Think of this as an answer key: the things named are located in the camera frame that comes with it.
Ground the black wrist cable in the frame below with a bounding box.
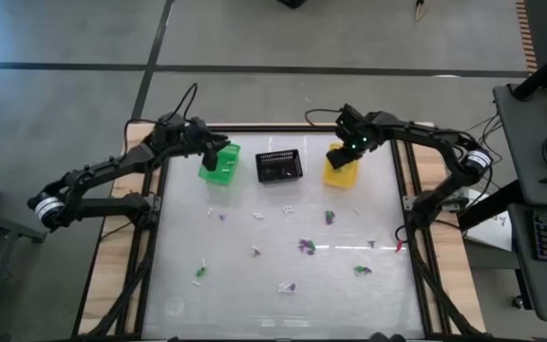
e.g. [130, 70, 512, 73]
[304, 107, 344, 127]
[123, 83, 199, 158]

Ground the yellow plastic basket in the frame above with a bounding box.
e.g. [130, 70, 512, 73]
[322, 142, 361, 190]

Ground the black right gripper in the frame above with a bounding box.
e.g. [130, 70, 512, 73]
[325, 113, 394, 171]

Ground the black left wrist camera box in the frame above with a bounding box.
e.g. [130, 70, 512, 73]
[154, 112, 190, 146]

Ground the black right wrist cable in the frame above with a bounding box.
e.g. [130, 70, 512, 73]
[304, 107, 344, 127]

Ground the black plastic basket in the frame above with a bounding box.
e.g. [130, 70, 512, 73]
[255, 148, 304, 185]

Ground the green plastic basket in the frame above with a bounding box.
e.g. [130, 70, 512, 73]
[198, 142, 242, 186]

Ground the silver metal bracket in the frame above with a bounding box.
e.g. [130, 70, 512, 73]
[402, 193, 464, 214]

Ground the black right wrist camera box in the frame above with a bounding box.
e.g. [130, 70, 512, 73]
[335, 103, 366, 139]

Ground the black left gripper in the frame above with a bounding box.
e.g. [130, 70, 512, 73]
[185, 118, 232, 174]

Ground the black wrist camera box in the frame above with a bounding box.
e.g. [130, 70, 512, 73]
[335, 103, 366, 139]
[154, 112, 190, 146]

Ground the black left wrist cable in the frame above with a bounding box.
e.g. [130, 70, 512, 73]
[123, 83, 199, 158]

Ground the black gantry post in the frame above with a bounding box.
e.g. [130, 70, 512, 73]
[510, 36, 547, 102]
[456, 180, 512, 232]

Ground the white paper sheet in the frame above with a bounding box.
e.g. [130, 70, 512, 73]
[462, 189, 515, 253]

